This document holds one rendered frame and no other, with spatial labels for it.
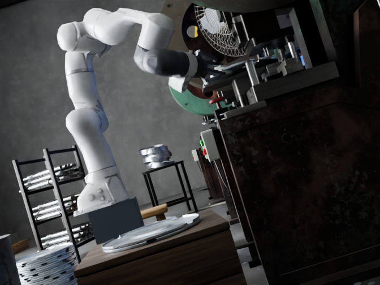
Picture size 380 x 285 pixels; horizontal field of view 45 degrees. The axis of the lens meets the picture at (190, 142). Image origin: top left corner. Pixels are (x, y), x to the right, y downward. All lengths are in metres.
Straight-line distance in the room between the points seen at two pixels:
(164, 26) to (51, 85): 7.49
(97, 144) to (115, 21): 0.47
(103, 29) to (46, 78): 7.31
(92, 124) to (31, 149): 7.16
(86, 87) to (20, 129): 7.20
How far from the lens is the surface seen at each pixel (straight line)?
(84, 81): 1.82
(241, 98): 1.76
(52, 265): 2.27
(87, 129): 1.74
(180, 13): 3.26
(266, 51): 1.84
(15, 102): 9.06
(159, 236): 1.26
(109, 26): 1.63
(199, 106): 4.86
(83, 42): 1.78
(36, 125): 8.88
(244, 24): 1.79
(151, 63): 1.41
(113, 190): 1.77
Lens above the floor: 0.52
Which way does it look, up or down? 2 degrees up
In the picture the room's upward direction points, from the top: 17 degrees counter-clockwise
